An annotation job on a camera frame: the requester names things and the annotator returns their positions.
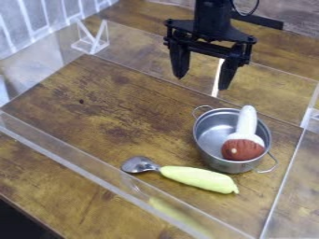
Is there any black bar on table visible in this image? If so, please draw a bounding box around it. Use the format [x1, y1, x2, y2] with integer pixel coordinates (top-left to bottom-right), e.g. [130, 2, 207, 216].
[233, 11, 285, 30]

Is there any silver metal pot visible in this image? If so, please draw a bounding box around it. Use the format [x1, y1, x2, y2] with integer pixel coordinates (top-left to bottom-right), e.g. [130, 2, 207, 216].
[194, 108, 278, 174]

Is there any clear acrylic enclosure wall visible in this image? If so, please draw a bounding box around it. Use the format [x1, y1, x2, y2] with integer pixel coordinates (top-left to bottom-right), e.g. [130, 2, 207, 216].
[0, 0, 319, 239]

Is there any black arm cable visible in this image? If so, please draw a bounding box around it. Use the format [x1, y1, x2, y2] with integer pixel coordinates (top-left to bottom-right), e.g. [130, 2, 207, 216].
[231, 0, 262, 18]

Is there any spoon with yellow handle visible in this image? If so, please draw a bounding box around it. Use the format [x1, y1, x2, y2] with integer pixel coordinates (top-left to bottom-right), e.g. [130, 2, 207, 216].
[122, 156, 239, 194]

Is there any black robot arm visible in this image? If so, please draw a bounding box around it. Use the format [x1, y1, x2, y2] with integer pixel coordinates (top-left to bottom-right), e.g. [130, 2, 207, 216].
[163, 0, 257, 90]

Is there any clear acrylic triangle bracket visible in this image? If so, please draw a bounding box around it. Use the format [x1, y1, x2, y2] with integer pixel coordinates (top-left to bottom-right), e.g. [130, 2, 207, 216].
[71, 21, 110, 55]

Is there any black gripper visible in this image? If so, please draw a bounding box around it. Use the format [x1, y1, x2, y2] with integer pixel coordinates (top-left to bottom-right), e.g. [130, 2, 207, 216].
[163, 19, 257, 91]

